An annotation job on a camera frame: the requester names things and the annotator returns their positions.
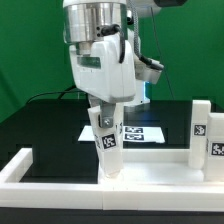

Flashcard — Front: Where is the white desk top tray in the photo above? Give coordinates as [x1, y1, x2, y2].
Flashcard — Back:
[98, 149, 224, 185]

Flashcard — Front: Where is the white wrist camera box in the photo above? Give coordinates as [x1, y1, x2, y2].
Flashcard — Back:
[134, 59, 164, 84]

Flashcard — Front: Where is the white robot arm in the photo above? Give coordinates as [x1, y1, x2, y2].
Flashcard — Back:
[63, 0, 187, 128]

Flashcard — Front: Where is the white U-shaped fence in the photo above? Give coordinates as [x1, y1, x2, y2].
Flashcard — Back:
[0, 148, 224, 212]

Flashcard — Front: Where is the fiducial marker sheet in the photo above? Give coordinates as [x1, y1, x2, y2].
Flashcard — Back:
[78, 125, 165, 143]

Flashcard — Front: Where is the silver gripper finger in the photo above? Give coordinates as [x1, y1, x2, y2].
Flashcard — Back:
[99, 101, 116, 128]

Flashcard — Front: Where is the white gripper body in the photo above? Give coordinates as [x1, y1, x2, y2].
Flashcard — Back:
[69, 34, 136, 103]

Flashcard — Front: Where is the black cable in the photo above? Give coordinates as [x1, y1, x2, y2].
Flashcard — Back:
[25, 84, 81, 106]

